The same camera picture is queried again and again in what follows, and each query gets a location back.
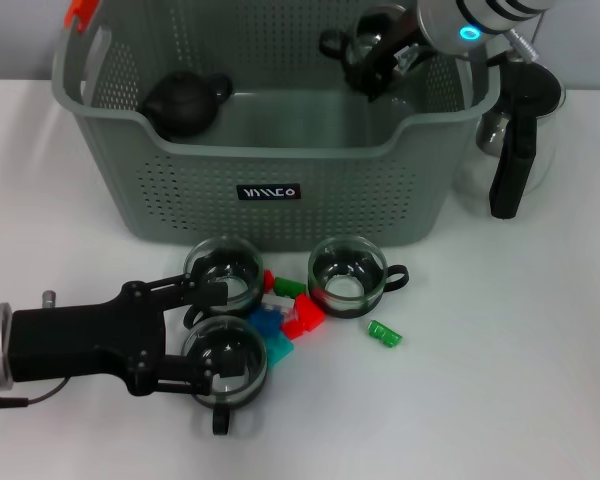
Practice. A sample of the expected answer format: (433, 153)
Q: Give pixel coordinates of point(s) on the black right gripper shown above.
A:
(405, 45)

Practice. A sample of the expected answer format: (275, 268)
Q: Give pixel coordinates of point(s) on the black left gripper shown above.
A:
(80, 340)

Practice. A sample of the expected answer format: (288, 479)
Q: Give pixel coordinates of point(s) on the glass cup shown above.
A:
(330, 42)

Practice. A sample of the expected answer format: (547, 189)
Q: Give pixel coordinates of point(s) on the blue building block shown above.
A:
(266, 322)

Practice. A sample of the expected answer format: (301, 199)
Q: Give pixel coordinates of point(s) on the teal building block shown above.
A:
(279, 350)

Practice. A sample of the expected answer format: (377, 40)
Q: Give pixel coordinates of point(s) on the green building block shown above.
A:
(290, 286)
(385, 335)

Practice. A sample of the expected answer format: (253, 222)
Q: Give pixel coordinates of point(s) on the large red building block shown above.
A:
(307, 317)

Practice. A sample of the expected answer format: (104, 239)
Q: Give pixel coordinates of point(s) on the grey-green perforated storage basket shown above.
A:
(330, 200)

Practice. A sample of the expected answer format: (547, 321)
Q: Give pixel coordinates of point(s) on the black ceramic teapot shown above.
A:
(180, 105)

